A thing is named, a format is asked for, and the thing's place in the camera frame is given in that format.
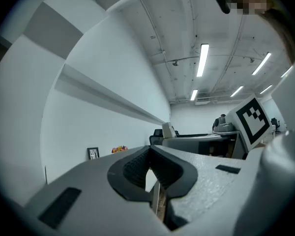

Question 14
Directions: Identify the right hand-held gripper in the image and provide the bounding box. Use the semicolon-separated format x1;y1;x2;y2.
162;94;273;160

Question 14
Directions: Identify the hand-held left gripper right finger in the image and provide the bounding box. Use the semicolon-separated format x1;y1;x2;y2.
150;145;261;236

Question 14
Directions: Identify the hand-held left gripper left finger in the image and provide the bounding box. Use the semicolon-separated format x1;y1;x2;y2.
24;146;170;236

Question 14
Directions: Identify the black office chair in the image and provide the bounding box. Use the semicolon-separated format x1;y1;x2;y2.
270;118;281;135
149;129;164;146

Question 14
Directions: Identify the potted colourful flower bouquet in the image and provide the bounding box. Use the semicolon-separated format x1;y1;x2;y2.
111;145;128;154

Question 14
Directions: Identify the group of ceiling light tubes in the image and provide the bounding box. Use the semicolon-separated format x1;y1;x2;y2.
189;43;295;102

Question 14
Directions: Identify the person's face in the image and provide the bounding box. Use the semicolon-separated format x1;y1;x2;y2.
230;0;276;16

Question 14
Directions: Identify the black picture frame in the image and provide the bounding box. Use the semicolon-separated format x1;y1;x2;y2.
87;147;100;161

